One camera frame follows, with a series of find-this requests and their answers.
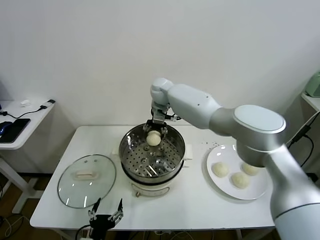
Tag white steamed baozi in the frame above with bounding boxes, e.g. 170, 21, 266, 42
229, 172, 252, 190
211, 161, 230, 179
146, 129, 162, 147
241, 162, 261, 177

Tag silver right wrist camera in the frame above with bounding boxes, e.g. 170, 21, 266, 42
151, 107, 182, 125

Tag white side table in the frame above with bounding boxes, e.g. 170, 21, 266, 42
0, 99, 56, 215

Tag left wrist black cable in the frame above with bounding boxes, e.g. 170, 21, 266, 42
76, 223, 92, 240

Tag black smartphone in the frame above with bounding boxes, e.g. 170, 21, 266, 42
0, 118, 31, 145

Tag white wall cable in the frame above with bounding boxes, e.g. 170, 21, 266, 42
284, 111, 320, 148

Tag black power adapter cable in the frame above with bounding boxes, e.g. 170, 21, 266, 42
286, 123, 315, 175

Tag white shelf table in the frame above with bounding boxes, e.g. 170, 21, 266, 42
300, 91, 320, 181

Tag white round plate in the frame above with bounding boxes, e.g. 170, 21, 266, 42
206, 144, 270, 201

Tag white electric cooker pot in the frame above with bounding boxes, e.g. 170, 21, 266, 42
111, 143, 195, 199

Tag black charging cable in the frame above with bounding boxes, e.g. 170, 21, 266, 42
0, 105, 48, 120

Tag round glass pot lid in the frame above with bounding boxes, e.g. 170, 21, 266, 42
56, 154, 118, 209

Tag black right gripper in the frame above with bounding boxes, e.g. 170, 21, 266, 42
142, 119, 169, 138

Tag blue computer mouse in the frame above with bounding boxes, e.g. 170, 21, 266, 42
0, 121, 13, 137

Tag mint green appliance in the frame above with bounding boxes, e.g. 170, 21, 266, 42
305, 71, 320, 98

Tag dark crumbs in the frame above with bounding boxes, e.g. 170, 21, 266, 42
201, 140, 219, 151

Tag stainless steel steamer basket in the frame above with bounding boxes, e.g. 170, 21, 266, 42
118, 122, 186, 179

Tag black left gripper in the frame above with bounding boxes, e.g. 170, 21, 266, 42
87, 197, 125, 240

